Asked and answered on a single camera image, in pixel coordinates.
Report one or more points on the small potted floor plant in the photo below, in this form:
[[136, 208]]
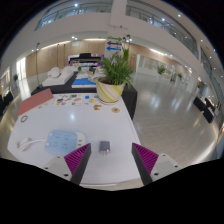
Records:
[[15, 77]]

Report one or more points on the black low platform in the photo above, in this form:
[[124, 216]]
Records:
[[63, 89]]

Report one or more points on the grey block charger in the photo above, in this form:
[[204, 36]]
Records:
[[104, 146]]

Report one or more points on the small brown cut-out piece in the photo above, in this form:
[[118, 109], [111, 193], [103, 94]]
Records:
[[97, 107]]

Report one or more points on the tall black floor lamp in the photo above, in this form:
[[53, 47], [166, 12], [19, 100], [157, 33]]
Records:
[[37, 66], [57, 56]]

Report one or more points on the large potted floor plant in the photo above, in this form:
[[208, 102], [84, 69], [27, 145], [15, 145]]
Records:
[[161, 69]]

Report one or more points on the small round orange disc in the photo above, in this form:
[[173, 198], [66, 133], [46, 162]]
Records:
[[115, 109]]

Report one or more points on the colourful sticker sheet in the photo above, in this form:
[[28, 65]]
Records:
[[71, 100]]

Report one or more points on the blue display mat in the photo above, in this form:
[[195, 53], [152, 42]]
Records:
[[83, 82]]

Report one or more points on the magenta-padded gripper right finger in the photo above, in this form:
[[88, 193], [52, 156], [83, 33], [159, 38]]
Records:
[[146, 159]]

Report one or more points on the group of black chairs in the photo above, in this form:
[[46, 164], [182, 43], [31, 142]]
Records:
[[6, 100], [203, 108]]

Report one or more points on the black piano with purple panel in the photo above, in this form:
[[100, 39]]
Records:
[[85, 57]]

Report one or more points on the pink flat board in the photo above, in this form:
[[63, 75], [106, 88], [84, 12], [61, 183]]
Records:
[[35, 101]]

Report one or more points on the black cloth-covered table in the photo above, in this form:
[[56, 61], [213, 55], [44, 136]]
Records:
[[130, 100]]

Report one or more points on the potted plant in striped pot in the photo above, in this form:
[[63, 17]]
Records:
[[108, 93]]

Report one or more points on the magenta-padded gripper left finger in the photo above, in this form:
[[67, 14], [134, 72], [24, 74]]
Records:
[[77, 159]]

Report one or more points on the arrow direction sign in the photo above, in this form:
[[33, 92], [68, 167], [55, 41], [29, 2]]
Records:
[[113, 45]]

